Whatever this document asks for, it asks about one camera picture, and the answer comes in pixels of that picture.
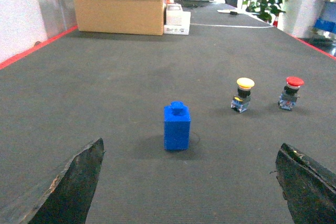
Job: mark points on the yellow push button switch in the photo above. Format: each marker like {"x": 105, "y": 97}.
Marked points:
{"x": 241, "y": 100}

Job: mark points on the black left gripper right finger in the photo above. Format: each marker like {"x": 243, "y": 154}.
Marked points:
{"x": 307, "y": 186}

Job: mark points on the blue block part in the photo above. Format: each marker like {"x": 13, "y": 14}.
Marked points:
{"x": 177, "y": 124}

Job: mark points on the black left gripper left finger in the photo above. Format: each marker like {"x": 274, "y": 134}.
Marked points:
{"x": 63, "y": 196}

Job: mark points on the white small box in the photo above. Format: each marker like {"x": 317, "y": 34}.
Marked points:
{"x": 177, "y": 21}

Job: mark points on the red push button switch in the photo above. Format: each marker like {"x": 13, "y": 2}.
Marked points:
{"x": 289, "y": 95}

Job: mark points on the large cardboard box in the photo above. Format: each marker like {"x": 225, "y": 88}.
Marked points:
{"x": 138, "y": 17}

